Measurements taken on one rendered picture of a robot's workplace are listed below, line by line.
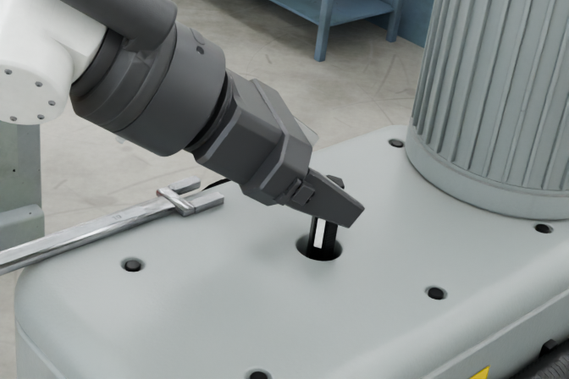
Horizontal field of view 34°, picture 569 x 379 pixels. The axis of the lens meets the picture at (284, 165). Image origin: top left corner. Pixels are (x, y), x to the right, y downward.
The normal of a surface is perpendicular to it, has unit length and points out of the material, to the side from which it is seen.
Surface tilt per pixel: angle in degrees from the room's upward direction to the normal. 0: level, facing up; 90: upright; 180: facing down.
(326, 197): 90
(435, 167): 90
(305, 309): 0
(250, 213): 0
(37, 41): 38
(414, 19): 90
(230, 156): 90
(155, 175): 0
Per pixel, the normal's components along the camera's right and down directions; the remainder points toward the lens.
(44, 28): 0.61, -0.38
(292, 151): 0.62, -0.18
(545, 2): -0.39, 0.43
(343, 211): 0.29, 0.51
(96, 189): 0.11, -0.86
